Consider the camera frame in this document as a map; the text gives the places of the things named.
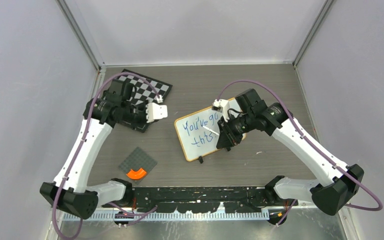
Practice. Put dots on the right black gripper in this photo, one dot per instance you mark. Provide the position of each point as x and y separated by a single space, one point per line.
227 137

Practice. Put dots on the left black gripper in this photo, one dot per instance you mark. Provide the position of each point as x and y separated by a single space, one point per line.
144 107

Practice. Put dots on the blue capped whiteboard marker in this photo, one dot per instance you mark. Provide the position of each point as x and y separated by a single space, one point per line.
212 131

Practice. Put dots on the black white chessboard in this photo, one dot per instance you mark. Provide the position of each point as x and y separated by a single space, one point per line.
149 90

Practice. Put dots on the yellow framed whiteboard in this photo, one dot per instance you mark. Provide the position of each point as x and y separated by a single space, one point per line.
197 142

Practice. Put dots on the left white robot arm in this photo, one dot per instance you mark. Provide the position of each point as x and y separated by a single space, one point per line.
114 189

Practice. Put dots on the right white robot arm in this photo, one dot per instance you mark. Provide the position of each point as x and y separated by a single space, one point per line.
335 181

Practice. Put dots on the orange curved block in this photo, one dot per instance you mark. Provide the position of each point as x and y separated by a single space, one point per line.
136 175

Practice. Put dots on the aluminium frame rail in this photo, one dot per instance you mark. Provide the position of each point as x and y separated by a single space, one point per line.
68 192

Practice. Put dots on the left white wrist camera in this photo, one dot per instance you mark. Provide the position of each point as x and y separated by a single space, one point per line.
155 112

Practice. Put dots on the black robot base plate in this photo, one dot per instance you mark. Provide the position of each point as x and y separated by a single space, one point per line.
199 200

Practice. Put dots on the white slotted cable duct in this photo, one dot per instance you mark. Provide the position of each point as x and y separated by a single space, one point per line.
219 215

